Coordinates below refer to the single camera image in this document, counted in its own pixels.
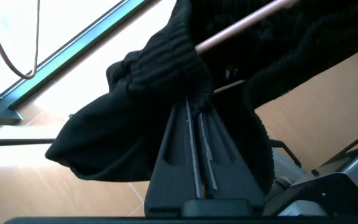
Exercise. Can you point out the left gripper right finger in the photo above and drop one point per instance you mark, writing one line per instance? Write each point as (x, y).
(232, 174)

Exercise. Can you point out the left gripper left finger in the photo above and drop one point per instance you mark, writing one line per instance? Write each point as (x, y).
(172, 174)

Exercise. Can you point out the black sweatshirt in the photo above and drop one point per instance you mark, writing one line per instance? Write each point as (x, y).
(166, 62)

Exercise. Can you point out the pink clothes hanger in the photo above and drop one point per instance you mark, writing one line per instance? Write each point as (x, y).
(244, 23)
(37, 37)

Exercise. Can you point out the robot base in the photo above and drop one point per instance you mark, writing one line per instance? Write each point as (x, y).
(337, 186)

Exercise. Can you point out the window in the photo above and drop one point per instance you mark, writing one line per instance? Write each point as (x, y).
(57, 31)

